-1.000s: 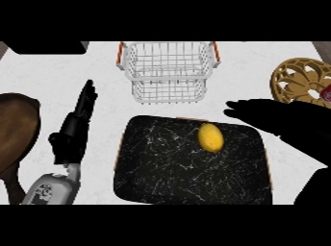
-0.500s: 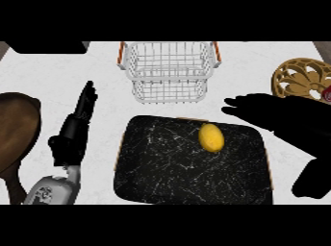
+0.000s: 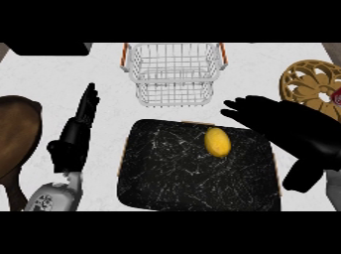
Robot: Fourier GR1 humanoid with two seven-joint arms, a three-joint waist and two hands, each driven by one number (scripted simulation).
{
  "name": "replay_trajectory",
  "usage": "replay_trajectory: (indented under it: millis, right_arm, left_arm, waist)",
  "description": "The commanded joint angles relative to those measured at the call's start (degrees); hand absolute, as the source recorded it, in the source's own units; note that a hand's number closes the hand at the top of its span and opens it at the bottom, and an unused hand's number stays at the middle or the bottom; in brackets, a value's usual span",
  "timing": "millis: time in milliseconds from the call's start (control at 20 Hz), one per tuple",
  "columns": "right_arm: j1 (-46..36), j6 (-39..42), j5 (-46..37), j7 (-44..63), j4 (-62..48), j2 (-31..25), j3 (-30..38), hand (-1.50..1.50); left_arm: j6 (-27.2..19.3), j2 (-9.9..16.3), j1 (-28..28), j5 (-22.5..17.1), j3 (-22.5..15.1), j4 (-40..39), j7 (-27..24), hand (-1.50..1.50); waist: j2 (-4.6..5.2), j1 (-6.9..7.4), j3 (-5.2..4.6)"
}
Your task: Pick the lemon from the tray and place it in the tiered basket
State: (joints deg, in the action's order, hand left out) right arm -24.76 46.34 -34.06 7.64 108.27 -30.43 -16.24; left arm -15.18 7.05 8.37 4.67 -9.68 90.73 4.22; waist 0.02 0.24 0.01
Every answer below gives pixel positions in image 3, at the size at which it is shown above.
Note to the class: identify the brown frying pan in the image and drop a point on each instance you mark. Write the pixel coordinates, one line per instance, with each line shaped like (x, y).
(5, 145)

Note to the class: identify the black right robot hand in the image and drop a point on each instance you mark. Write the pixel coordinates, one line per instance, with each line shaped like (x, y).
(294, 125)

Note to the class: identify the black marble tray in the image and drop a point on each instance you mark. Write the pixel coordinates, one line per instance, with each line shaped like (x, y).
(197, 172)

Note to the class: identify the golden ornate trivet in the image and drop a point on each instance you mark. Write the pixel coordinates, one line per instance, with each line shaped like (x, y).
(314, 89)

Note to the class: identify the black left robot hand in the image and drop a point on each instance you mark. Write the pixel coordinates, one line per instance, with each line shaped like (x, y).
(76, 134)

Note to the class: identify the black appliance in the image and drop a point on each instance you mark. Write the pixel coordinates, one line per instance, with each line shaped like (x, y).
(48, 49)

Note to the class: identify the yellow lemon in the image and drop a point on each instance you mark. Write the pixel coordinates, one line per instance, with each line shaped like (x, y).
(218, 142)

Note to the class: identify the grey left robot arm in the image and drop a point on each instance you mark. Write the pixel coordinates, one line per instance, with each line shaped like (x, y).
(55, 194)

